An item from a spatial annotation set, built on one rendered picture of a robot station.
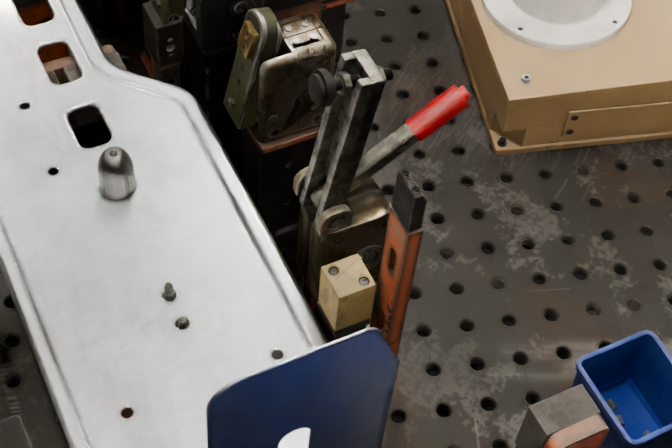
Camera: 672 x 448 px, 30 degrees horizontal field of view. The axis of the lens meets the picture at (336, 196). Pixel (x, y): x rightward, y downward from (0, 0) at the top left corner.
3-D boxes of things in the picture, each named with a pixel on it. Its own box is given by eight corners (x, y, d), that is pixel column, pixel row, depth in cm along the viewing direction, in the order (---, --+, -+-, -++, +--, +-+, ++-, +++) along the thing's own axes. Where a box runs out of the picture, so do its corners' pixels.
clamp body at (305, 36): (219, 247, 144) (215, 18, 115) (308, 216, 148) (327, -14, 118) (251, 309, 140) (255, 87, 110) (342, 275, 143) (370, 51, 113)
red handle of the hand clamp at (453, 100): (298, 181, 104) (449, 67, 101) (310, 190, 106) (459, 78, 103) (320, 219, 102) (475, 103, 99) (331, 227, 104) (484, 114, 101)
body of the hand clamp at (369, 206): (284, 381, 134) (297, 184, 106) (340, 359, 136) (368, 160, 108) (307, 427, 131) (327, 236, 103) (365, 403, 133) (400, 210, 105)
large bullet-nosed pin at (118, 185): (96, 189, 113) (89, 143, 107) (129, 178, 114) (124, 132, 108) (108, 215, 111) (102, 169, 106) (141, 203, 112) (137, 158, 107)
